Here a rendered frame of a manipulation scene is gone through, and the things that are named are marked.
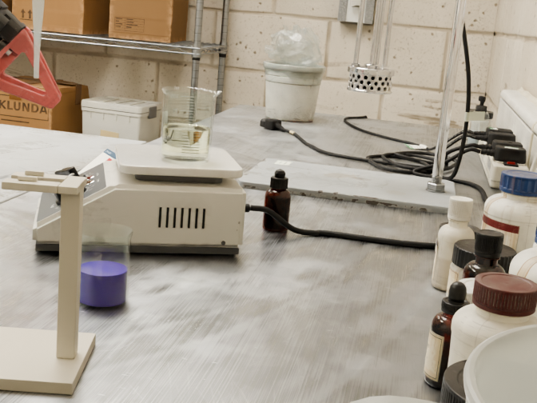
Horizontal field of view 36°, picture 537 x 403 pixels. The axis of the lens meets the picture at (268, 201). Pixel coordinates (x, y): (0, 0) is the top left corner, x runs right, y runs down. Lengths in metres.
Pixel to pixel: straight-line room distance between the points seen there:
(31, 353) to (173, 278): 0.21
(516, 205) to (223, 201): 0.27
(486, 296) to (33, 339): 0.30
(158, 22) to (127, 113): 0.36
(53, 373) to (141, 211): 0.28
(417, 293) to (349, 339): 0.15
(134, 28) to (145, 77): 0.42
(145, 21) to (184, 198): 2.25
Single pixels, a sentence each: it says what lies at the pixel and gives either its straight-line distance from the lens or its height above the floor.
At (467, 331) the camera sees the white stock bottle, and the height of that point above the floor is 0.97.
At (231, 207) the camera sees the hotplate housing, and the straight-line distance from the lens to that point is 0.80.
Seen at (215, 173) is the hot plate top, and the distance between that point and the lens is 0.79.
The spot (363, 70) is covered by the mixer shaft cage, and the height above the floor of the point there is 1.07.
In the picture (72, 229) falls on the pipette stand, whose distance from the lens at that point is 0.53.
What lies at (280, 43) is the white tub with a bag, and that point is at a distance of 1.84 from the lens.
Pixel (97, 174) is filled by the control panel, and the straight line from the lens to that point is 0.86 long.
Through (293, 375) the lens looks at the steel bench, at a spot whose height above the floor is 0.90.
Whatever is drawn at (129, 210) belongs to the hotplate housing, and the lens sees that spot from 0.78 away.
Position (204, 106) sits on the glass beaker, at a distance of 0.80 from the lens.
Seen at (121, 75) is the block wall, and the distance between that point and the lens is 3.43.
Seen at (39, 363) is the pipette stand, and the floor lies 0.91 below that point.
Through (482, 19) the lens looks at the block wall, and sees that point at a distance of 3.20.
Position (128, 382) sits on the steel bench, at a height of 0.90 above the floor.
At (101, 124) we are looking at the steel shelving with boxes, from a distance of 3.15.
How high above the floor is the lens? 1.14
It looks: 13 degrees down
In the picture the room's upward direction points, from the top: 5 degrees clockwise
